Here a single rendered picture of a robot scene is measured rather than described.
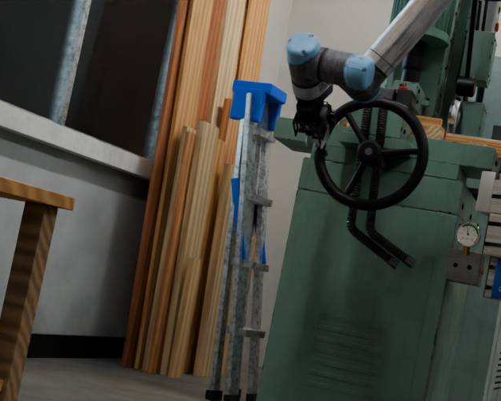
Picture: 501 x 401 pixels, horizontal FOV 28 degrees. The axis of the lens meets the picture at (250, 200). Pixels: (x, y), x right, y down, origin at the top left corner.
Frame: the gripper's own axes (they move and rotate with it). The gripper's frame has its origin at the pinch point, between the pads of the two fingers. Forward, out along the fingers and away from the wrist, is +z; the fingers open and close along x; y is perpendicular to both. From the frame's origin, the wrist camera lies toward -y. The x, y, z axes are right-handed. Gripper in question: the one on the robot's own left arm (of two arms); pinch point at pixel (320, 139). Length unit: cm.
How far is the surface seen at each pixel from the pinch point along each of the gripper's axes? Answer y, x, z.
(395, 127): -14.0, 15.0, 8.2
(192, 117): -99, -99, 121
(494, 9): -84, 28, 29
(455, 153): -16.2, 29.9, 17.9
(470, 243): 6.7, 38.5, 23.8
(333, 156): -11.4, -2.1, 20.6
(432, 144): -17.6, 23.6, 17.1
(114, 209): -50, -118, 127
